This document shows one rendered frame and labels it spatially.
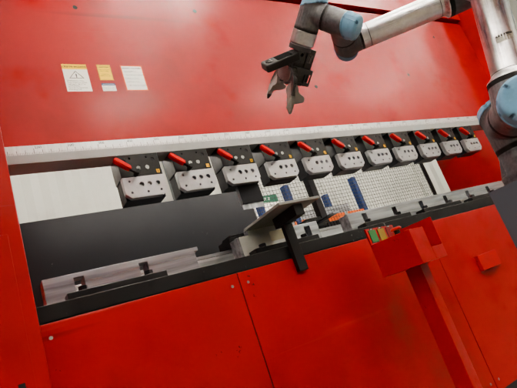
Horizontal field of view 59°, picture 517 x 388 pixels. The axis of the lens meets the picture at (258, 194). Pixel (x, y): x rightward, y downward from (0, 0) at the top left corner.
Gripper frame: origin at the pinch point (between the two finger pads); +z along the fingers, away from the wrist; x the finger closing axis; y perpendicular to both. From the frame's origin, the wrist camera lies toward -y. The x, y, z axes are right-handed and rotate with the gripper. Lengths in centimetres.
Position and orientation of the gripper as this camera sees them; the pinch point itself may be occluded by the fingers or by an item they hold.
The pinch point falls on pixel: (276, 105)
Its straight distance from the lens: 150.5
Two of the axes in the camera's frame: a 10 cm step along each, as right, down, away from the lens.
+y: 8.5, 0.2, 5.3
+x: -4.5, -4.9, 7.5
